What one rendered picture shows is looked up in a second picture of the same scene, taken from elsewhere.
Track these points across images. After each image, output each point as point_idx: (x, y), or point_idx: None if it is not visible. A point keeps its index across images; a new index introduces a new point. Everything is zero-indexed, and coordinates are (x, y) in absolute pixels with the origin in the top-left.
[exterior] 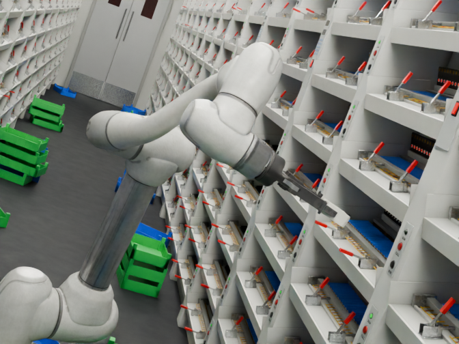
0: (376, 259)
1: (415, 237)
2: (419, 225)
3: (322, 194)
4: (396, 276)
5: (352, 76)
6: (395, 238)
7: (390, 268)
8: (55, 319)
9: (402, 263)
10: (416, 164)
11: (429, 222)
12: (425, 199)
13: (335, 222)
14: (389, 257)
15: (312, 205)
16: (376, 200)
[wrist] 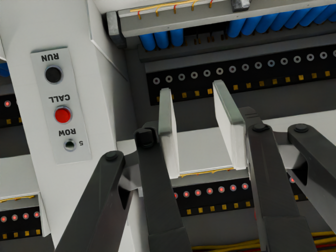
0: (232, 11)
1: (30, 152)
2: (39, 174)
3: (250, 179)
4: (18, 65)
5: None
6: (106, 114)
7: (56, 63)
8: None
9: (21, 95)
10: (254, 212)
11: (7, 195)
12: (66, 216)
13: (161, 101)
14: (89, 74)
15: (86, 188)
16: (323, 115)
